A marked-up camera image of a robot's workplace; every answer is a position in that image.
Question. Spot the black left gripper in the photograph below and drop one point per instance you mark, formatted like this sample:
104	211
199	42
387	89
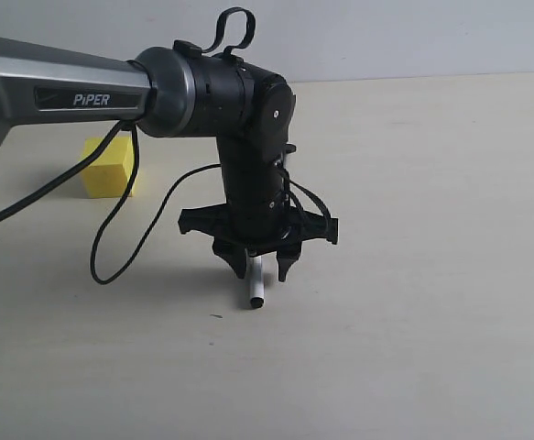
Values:
259	230

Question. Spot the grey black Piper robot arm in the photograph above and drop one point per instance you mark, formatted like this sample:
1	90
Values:
179	92

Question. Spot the yellow foam cube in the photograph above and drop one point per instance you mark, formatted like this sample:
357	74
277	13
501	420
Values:
109	174

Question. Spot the black and white marker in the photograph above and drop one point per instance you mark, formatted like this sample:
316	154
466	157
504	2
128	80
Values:
256	283

